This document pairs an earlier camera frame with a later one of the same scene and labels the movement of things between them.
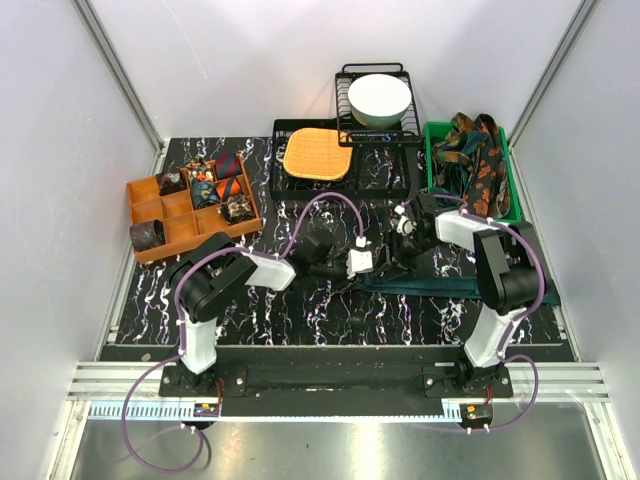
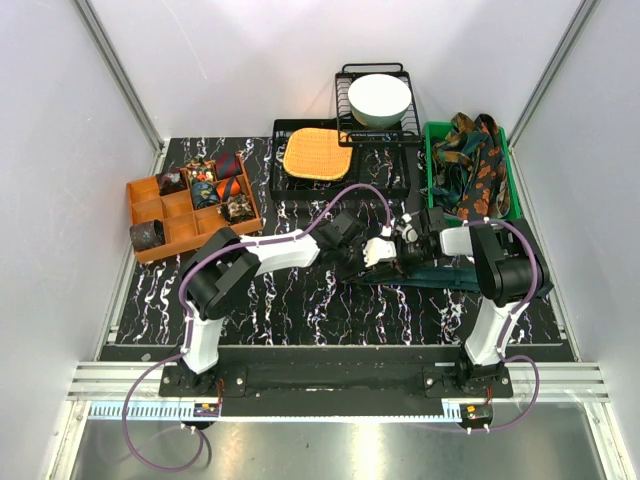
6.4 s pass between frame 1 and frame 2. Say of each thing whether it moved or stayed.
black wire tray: stayed
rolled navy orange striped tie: stayed
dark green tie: moved
